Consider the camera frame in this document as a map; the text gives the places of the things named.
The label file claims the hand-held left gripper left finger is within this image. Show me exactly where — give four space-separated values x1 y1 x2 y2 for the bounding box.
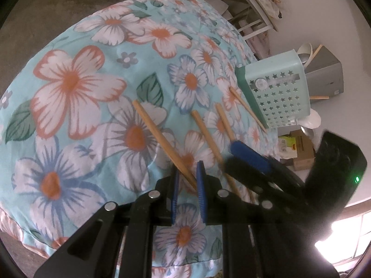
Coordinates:
34 169 180 278

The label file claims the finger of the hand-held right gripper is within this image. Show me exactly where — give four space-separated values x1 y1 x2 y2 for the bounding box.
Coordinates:
230 140 305 198
224 157 305 215

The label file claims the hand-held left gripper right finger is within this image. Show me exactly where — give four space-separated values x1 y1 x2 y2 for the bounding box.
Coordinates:
196 161 340 278

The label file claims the white plastic spoon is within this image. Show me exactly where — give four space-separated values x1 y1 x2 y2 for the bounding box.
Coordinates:
297 43 313 64
301 108 322 129

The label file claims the green plastic utensil basket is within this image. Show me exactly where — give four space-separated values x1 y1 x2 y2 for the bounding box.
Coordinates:
235 49 312 129

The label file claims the white printed sack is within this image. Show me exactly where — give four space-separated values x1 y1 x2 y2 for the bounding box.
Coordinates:
278 136 297 160

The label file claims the cardboard box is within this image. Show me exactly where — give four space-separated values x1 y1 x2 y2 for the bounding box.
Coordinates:
285 130 315 171

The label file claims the grey refrigerator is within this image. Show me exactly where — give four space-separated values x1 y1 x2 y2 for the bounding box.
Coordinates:
303 46 344 113

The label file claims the floral blue blanket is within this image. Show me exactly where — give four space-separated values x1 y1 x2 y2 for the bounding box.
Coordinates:
0 0 279 278

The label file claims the white metal table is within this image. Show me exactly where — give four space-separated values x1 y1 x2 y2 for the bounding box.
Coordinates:
232 0 279 39

